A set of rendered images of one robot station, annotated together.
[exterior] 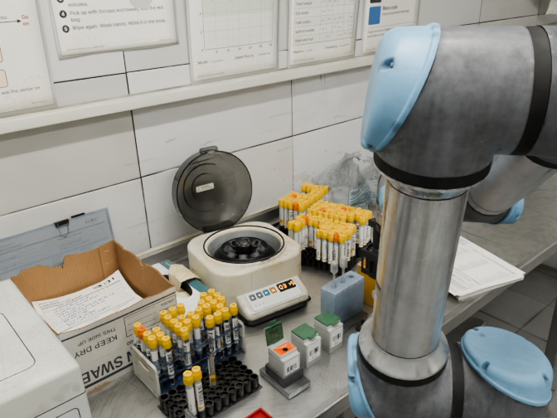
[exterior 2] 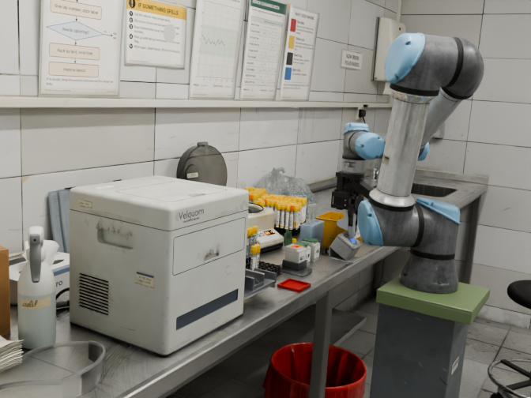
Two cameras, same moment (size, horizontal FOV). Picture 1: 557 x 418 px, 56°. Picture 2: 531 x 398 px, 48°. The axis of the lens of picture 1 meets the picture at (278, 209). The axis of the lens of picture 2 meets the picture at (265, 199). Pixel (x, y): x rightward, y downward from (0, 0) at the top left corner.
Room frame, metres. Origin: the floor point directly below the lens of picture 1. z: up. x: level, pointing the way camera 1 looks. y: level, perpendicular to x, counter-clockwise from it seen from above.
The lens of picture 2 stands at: (-0.73, 0.64, 1.41)
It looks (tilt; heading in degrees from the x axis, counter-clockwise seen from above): 11 degrees down; 341
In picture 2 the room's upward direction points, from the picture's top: 3 degrees clockwise
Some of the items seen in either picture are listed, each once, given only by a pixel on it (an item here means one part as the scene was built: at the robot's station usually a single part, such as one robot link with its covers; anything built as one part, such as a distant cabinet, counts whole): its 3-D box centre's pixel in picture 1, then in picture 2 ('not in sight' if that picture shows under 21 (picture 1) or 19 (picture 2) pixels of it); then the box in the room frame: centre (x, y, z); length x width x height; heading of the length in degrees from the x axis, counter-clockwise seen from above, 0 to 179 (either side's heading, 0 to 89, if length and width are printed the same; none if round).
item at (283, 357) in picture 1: (283, 361); (295, 257); (0.80, 0.00, 0.92); 0.05 x 0.04 x 0.06; 38
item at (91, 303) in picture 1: (96, 310); not in sight; (0.95, 0.39, 0.95); 0.29 x 0.25 x 0.15; 40
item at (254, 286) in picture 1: (248, 267); (237, 224); (1.14, 0.08, 0.94); 0.30 x 0.24 x 0.12; 31
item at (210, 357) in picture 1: (212, 371); not in sight; (0.77, 0.13, 0.93); 0.01 x 0.01 x 0.10
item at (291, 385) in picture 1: (284, 372); (294, 265); (0.80, 0.00, 0.89); 0.09 x 0.05 x 0.04; 38
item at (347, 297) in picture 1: (342, 301); (311, 237); (0.99, -0.14, 0.92); 0.10 x 0.07 x 0.10; 133
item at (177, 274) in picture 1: (178, 291); not in sight; (1.06, 0.24, 0.92); 0.24 x 0.12 x 0.10; 40
